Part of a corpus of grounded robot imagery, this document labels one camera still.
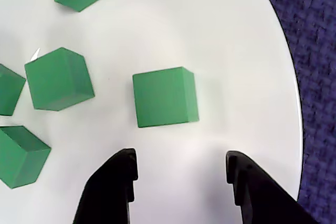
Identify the white round plate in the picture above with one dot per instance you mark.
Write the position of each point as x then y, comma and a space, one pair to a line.
210, 51

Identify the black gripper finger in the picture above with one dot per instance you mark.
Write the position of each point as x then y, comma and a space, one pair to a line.
110, 195
257, 197

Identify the blue woven cloth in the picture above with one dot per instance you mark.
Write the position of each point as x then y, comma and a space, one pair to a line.
320, 51

